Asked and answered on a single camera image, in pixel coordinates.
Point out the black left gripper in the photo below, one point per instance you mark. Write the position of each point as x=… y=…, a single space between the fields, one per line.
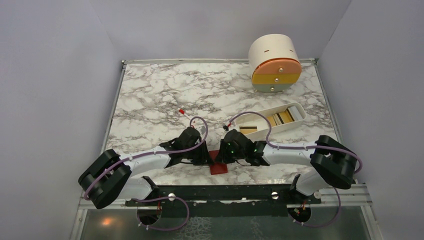
x=204 y=159

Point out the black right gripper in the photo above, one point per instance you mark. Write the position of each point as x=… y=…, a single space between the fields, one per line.
x=222 y=157

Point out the red card holder wallet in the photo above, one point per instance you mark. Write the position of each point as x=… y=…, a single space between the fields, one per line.
x=217 y=168

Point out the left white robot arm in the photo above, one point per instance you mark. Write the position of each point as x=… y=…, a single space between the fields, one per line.
x=113 y=177

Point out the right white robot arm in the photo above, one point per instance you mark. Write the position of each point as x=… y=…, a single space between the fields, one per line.
x=332 y=163

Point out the loose gold cards in tray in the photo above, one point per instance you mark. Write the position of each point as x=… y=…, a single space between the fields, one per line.
x=251 y=123

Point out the credit cards in tray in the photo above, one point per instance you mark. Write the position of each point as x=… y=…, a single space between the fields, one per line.
x=294 y=113

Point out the white plastic tray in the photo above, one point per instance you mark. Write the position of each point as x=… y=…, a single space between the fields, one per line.
x=261 y=135

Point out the red capped white marker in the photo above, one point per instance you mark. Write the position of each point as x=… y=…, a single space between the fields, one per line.
x=184 y=114

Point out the round pastel drawer organizer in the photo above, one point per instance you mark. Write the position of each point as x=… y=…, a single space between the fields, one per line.
x=274 y=63

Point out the black mounting rail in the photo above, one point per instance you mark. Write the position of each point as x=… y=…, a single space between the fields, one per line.
x=172 y=201

